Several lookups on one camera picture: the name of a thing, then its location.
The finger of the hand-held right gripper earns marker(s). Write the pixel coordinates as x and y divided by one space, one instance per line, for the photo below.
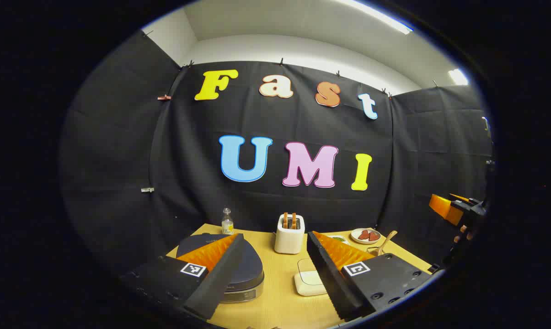
442 208
460 197

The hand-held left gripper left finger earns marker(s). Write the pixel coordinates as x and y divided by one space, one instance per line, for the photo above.
220 274

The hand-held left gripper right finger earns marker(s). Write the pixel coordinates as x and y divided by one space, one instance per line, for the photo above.
325 278

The dark grey rice cooker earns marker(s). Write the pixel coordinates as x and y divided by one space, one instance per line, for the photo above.
250 269

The wooden spoon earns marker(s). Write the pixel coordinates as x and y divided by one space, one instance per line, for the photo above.
388 239

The white divided bean dish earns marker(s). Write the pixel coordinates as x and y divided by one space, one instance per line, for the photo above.
338 239

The small glass bottle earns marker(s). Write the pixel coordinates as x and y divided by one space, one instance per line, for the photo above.
227 225

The white round plate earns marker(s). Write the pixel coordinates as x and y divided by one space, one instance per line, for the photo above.
355 236

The white toaster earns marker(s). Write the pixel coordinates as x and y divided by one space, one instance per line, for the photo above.
288 240

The red meat slice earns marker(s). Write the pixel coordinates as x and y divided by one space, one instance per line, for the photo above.
364 235
374 236

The toasted bread slice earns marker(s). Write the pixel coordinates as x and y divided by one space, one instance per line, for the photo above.
294 221
285 220

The small ceiling light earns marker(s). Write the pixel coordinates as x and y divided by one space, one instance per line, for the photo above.
458 76

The black backdrop cloth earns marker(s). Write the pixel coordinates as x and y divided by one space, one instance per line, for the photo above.
120 151

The copper backdrop clip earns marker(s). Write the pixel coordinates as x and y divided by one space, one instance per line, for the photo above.
164 97

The long ceiling light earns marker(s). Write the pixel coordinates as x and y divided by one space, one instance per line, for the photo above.
380 16

